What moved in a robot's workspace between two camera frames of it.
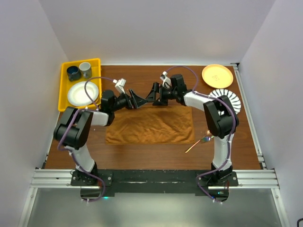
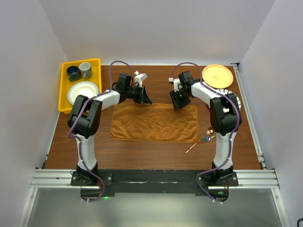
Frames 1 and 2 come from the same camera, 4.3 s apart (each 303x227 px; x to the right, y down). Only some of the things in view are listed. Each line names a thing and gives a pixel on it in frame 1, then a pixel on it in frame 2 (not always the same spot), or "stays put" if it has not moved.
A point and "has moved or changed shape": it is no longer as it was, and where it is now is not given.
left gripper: (134, 101) → (142, 97)
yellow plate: (218, 75) stays put
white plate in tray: (77, 95) stays put
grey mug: (85, 70) stays put
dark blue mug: (74, 73) stays put
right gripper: (157, 88) → (178, 103)
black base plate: (108, 182) stays put
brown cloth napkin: (153, 125) has moved or changed shape
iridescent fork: (207, 138) stays put
